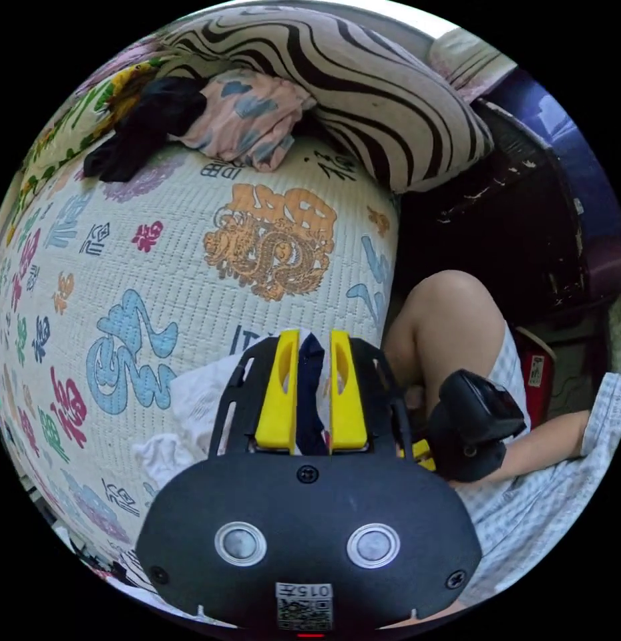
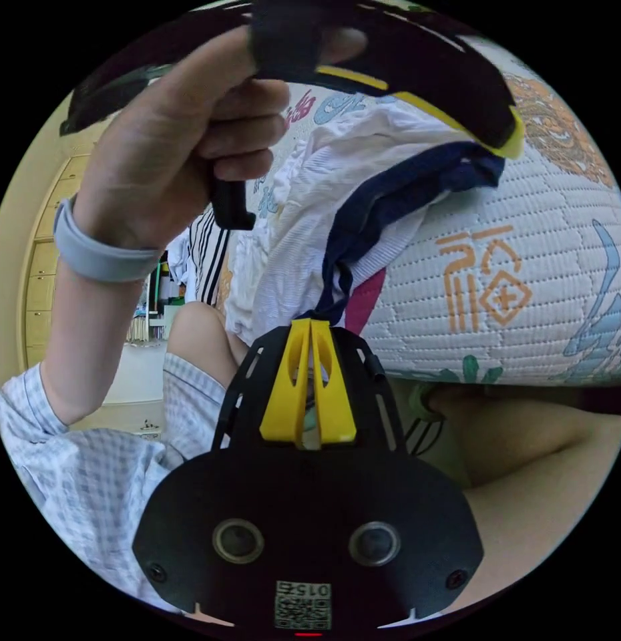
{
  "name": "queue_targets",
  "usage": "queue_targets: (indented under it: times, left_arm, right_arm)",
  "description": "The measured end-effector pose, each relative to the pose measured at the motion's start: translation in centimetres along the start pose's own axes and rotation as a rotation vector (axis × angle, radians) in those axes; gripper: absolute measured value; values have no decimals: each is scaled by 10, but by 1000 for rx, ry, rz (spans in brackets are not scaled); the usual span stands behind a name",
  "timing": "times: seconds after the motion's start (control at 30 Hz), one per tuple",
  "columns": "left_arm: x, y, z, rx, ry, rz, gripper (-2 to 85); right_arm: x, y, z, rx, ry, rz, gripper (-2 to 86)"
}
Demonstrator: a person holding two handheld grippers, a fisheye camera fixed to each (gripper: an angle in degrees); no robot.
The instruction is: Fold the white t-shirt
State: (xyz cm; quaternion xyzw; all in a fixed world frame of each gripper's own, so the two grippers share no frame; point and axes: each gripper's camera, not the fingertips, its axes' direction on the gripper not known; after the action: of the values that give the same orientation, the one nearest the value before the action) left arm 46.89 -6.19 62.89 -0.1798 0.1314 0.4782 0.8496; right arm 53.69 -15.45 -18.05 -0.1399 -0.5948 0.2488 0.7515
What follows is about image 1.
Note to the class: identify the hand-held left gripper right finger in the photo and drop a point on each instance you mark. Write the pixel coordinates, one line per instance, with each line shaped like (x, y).
(346, 400)

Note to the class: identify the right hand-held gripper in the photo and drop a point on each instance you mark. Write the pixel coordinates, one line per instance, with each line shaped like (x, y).
(471, 425)

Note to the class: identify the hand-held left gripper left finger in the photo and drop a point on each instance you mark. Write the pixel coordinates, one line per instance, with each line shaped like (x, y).
(276, 400)

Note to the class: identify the white t-shirt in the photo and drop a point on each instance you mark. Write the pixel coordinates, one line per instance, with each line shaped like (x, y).
(200, 395)

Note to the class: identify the person's right forearm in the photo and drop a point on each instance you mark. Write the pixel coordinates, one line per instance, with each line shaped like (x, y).
(546, 443)

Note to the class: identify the person's left hand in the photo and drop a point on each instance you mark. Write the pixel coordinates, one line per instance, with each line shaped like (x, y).
(430, 615)

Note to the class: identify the person's body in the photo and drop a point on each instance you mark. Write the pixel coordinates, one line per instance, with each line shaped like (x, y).
(521, 516)

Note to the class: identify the bed with printed mat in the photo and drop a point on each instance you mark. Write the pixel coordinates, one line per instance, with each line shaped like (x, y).
(190, 300)

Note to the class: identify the dark wooden cupboard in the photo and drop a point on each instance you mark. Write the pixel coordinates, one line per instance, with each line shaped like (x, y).
(496, 215)

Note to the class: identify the pile of clothes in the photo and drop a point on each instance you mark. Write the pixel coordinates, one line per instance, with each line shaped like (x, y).
(210, 120)

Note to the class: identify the zebra striped pillow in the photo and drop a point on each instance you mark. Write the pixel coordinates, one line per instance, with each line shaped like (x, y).
(370, 95)

